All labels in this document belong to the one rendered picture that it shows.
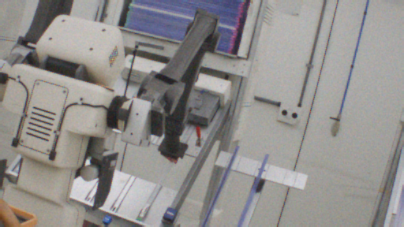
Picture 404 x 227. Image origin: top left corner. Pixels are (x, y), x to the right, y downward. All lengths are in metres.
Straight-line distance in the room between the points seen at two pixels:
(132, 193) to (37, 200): 0.72
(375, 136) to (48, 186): 2.71
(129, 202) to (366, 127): 2.08
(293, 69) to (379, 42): 0.62
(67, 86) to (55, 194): 0.29
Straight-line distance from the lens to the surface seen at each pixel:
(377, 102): 3.89
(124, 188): 2.26
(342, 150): 3.91
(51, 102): 1.48
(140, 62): 2.61
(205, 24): 1.81
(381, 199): 2.49
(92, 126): 1.44
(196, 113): 2.40
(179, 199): 2.20
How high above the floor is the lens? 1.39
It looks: 6 degrees down
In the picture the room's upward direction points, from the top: 14 degrees clockwise
